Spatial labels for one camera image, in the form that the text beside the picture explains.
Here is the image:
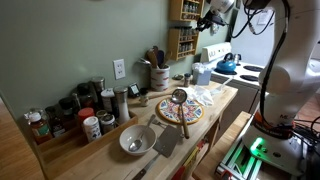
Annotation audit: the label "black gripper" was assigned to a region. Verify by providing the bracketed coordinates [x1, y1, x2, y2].
[196, 8, 230, 32]

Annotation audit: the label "brown spice bottle black lid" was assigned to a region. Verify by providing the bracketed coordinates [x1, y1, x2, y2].
[183, 72, 192, 88]

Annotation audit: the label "small white spice jar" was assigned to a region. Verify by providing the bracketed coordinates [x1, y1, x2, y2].
[139, 87, 150, 108]

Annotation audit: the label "dark canister steel lid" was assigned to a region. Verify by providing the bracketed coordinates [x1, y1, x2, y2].
[90, 76, 107, 110]

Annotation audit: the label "small jar metal lid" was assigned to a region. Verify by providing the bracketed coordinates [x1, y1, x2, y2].
[99, 113, 118, 136]

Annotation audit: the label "red lid container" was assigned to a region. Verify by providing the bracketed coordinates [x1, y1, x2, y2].
[77, 106, 96, 126]

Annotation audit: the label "thin dark bottle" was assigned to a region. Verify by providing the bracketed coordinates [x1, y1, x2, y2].
[71, 92, 83, 115]

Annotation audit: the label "dark sauce bottle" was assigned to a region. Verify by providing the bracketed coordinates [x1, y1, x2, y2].
[44, 105, 66, 138]
[58, 96, 78, 131]

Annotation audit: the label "orange sauce bottle white cap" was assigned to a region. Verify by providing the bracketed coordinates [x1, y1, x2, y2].
[27, 111, 54, 145]

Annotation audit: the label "blue kettle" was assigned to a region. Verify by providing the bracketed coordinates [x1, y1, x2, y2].
[215, 52, 239, 75]

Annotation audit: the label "light wooden spatula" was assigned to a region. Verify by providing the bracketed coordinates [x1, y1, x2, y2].
[162, 50, 173, 70]

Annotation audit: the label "blue tissue box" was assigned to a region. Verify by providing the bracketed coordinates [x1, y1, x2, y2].
[191, 62, 213, 86]

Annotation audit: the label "dark wooden spoon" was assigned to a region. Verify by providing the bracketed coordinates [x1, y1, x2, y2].
[156, 49, 165, 69]

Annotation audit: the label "brown wooden spoon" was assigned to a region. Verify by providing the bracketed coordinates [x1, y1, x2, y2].
[146, 48, 160, 70]

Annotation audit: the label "clear plastic spatula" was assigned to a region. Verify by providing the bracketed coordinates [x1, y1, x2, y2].
[210, 76, 234, 96]

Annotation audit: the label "black stove burner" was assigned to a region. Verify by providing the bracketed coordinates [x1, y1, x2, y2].
[239, 74, 260, 83]
[242, 64, 263, 73]

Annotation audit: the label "grey metal utensil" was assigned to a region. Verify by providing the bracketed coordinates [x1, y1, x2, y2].
[137, 57, 153, 67]

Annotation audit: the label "white red utensil crock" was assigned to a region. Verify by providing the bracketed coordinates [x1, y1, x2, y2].
[149, 64, 171, 92]

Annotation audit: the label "crumpled white cloth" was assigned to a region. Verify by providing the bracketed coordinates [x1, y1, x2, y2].
[178, 84, 215, 108]

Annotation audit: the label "white electric stove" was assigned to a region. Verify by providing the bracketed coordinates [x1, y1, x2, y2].
[199, 41, 268, 135]

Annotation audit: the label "colourful patterned round plate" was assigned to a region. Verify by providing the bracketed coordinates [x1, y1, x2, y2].
[156, 97, 205, 126]

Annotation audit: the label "small black timer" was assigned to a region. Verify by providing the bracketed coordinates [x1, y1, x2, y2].
[128, 82, 141, 99]

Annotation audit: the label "metal fork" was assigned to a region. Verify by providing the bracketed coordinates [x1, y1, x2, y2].
[152, 118, 169, 130]

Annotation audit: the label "tall clear salt grinder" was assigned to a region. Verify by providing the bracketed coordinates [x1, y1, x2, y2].
[113, 85, 132, 125]

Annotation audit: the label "white capped container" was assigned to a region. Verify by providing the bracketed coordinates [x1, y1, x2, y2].
[100, 87, 116, 115]

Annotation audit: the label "white ceramic bowl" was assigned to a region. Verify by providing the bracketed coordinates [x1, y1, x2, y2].
[118, 124, 158, 157]

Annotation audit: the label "small glass jar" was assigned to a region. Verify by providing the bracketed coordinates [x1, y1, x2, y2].
[95, 109, 109, 121]

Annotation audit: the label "metal spoon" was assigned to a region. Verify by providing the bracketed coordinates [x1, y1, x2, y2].
[128, 113, 157, 153]

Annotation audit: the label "dark glass jar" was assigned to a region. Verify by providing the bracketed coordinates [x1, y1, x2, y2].
[76, 82, 95, 110]

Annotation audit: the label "red yellow packaging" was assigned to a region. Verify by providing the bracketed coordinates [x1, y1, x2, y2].
[171, 139, 205, 180]

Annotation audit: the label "white shaker printed label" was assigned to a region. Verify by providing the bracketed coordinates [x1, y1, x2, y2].
[82, 115, 103, 144]

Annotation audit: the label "wooden condiment tray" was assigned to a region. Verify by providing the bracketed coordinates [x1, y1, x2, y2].
[32, 110, 140, 180]

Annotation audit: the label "clear glass jar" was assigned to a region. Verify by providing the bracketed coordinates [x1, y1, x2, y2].
[23, 106, 46, 121]

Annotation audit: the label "hanging wall ornament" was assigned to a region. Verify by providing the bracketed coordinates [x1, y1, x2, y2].
[209, 24, 221, 36]

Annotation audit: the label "wooden wall spice rack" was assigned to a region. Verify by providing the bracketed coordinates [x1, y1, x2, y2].
[168, 0, 205, 23]
[166, 26, 201, 62]

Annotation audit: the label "white light switch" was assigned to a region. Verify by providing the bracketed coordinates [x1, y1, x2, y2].
[256, 11, 273, 27]

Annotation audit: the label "metal ladle wooden handle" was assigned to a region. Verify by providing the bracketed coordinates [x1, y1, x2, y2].
[170, 88, 191, 140]

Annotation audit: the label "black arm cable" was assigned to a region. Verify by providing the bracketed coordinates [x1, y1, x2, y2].
[229, 0, 292, 118]

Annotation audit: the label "white wall outlet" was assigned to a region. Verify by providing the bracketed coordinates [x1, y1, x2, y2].
[112, 58, 127, 81]

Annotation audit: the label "metal spatula dark handle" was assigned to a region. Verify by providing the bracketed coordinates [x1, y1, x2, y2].
[131, 124, 183, 180]

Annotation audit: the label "aluminium base frame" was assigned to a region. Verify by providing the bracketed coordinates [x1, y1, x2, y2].
[214, 131, 306, 180]

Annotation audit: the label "black base cables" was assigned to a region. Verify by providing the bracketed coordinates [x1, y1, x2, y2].
[292, 114, 320, 158]

